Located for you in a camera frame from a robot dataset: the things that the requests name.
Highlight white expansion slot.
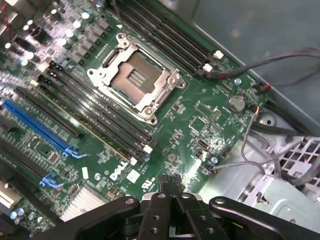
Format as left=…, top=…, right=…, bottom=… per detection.
left=0, top=191, right=22, bottom=210

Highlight metal CPU socket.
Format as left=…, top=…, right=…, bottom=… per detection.
left=86, top=32, right=187, bottom=126

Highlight blue expansion slot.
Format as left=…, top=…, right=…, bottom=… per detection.
left=1, top=99, right=91, bottom=161

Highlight silver metal drive cage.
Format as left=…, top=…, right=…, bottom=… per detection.
left=237, top=136, right=320, bottom=226

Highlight silver chipset heatsink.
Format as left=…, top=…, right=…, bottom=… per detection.
left=59, top=185, right=111, bottom=223

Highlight thin grey twisted wire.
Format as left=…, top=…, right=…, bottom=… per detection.
left=208, top=117, right=278, bottom=176

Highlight short black expansion slot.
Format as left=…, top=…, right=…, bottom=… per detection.
left=0, top=116, right=19, bottom=133

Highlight long black expansion slot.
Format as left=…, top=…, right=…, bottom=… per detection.
left=14, top=85, right=81, bottom=140
left=0, top=146, right=65, bottom=188

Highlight open black PC case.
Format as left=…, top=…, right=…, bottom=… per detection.
left=172, top=0, right=320, bottom=226

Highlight grey wire red plug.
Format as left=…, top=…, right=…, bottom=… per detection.
left=206, top=47, right=320, bottom=81
left=257, top=69, right=320, bottom=92

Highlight green motherboard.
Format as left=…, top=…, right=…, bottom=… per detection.
left=0, top=0, right=270, bottom=226

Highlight silver coin cell battery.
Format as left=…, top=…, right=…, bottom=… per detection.
left=226, top=94, right=246, bottom=113

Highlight RAM slot white latches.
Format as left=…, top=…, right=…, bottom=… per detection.
left=142, top=0, right=224, bottom=60
left=29, top=79, right=139, bottom=166
left=44, top=69, right=154, bottom=155
left=122, top=0, right=213, bottom=72

